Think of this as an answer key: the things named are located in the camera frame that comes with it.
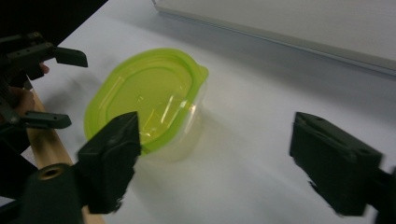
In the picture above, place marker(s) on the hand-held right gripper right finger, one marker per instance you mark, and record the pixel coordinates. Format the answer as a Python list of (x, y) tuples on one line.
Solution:
[(333, 165)]

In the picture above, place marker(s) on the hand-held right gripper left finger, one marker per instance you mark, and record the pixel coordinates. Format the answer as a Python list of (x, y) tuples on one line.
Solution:
[(109, 161)]

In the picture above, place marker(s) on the white flat board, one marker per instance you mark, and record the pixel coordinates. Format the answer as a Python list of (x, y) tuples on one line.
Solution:
[(280, 18)]

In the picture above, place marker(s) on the large rectangular green-lidded container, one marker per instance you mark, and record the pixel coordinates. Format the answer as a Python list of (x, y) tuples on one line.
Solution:
[(140, 87)]

